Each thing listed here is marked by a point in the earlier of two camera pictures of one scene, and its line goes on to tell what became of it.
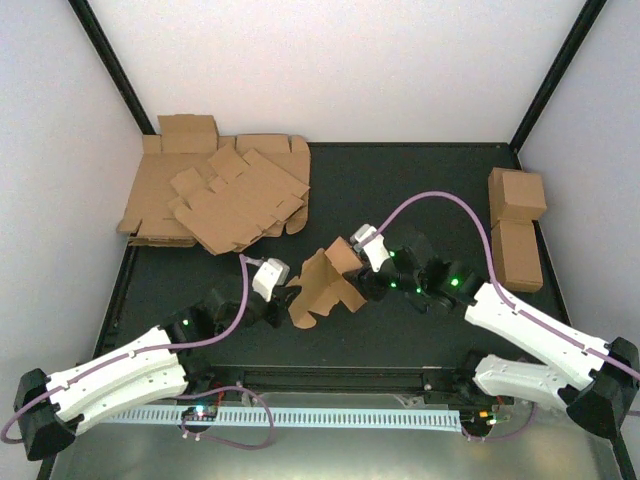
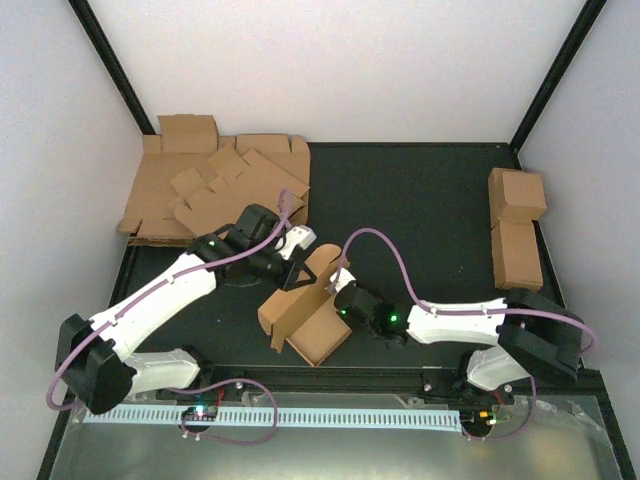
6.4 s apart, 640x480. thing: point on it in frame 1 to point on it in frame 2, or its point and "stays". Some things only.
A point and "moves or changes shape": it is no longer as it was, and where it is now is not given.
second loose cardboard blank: [235, 199] stays
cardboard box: [322, 284] moves or changes shape
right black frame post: [581, 28] stays
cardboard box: [515, 195] stays
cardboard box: [517, 254] stays
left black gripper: [281, 303] to [289, 277]
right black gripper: [366, 283] to [350, 323]
